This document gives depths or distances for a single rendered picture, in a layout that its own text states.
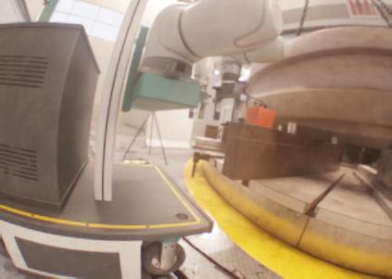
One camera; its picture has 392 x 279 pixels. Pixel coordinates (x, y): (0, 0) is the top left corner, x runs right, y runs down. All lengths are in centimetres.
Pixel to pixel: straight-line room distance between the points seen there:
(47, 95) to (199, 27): 40
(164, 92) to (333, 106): 138
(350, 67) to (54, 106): 194
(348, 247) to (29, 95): 142
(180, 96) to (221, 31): 18
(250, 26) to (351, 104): 129
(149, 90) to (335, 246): 111
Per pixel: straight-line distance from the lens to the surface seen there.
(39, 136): 50
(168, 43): 45
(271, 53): 67
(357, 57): 185
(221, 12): 36
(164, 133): 414
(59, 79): 48
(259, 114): 117
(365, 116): 152
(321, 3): 829
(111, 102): 55
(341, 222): 100
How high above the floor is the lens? 62
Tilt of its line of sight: 2 degrees down
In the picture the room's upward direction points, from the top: 9 degrees clockwise
